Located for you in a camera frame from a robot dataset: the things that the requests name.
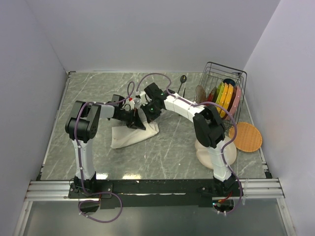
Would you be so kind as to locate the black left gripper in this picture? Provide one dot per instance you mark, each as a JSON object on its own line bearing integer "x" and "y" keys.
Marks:
{"x": 135, "y": 122}

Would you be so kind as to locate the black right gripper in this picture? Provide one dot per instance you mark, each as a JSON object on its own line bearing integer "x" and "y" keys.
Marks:
{"x": 149, "y": 117}

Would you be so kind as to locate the white cloth napkin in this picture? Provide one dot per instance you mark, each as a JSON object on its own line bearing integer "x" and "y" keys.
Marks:
{"x": 123, "y": 136}

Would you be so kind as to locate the black spoon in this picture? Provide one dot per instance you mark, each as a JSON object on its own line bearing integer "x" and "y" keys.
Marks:
{"x": 183, "y": 79}

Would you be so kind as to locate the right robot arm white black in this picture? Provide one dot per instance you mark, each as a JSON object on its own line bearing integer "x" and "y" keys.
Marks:
{"x": 208, "y": 126}

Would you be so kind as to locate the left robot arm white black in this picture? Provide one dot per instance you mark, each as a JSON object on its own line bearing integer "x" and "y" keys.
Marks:
{"x": 82, "y": 126}

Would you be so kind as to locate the brown round plate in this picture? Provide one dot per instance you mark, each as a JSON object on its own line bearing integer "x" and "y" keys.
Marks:
{"x": 200, "y": 94}

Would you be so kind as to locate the red plate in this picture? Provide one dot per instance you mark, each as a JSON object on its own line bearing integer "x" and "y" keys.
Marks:
{"x": 212, "y": 94}

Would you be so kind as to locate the green plate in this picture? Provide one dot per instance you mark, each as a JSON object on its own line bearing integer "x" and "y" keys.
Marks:
{"x": 218, "y": 95}

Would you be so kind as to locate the beige round plate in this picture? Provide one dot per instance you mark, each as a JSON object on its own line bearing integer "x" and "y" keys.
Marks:
{"x": 204, "y": 155}

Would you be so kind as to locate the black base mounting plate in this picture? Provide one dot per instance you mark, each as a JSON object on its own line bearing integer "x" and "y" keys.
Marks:
{"x": 111, "y": 194}

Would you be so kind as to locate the yellow plate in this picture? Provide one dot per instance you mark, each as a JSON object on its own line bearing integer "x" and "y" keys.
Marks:
{"x": 224, "y": 94}

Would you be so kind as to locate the dark blue bowl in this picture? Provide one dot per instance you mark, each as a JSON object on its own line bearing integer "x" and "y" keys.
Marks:
{"x": 229, "y": 81}

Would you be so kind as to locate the orange plate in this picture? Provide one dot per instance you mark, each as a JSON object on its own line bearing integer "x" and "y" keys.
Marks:
{"x": 229, "y": 96}

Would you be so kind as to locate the pink plate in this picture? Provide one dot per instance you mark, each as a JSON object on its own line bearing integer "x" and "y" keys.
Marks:
{"x": 236, "y": 96}

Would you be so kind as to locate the orange woven round placemat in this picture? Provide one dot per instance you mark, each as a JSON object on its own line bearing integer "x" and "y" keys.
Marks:
{"x": 248, "y": 138}

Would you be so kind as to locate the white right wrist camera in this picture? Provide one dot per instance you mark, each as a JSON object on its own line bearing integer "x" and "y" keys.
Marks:
{"x": 140, "y": 99}

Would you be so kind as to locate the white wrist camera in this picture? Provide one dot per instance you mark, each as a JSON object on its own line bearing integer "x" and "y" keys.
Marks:
{"x": 132, "y": 103}
{"x": 140, "y": 99}

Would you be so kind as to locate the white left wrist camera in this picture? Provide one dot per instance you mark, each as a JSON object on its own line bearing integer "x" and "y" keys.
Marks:
{"x": 132, "y": 103}

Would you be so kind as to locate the black wire dish rack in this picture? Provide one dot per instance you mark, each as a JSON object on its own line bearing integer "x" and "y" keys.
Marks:
{"x": 214, "y": 73}

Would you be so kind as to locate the aluminium frame rail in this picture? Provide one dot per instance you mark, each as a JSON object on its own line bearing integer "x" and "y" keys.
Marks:
{"x": 58, "y": 190}

